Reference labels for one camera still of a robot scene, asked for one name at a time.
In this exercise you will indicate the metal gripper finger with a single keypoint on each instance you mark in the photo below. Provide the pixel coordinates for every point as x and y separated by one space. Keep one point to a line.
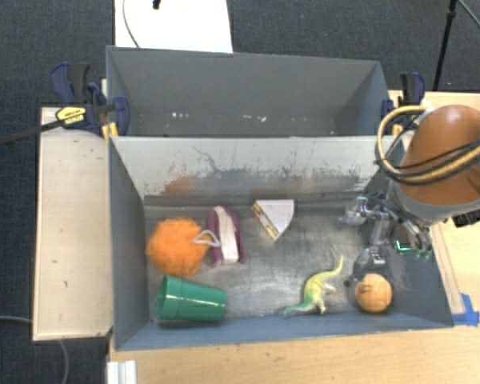
358 212
372 258

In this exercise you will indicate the orange ball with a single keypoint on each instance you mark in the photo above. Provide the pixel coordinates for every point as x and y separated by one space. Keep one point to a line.
374 294

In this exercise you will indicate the green yellow toy dinosaur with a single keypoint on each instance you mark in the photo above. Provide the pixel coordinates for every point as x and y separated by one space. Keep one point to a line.
316 290

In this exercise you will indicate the white toy sandwich wedge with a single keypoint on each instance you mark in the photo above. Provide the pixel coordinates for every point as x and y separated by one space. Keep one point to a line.
278 214

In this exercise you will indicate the grey metal bin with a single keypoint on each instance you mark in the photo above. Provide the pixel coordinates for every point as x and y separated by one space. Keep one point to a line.
264 270

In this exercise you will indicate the purple and white toy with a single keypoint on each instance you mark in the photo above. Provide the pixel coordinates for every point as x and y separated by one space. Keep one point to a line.
228 236

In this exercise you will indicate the green plastic cup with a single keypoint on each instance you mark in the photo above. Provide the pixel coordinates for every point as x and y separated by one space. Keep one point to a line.
190 300

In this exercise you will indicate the orange mesh bath sponge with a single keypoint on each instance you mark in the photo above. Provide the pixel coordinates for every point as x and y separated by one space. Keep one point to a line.
174 246

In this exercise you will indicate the pale wood board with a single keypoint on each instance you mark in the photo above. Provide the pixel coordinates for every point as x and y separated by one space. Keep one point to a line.
74 234

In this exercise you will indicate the black cylinder on white bracket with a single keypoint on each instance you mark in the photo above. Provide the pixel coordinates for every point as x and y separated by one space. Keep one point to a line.
470 217

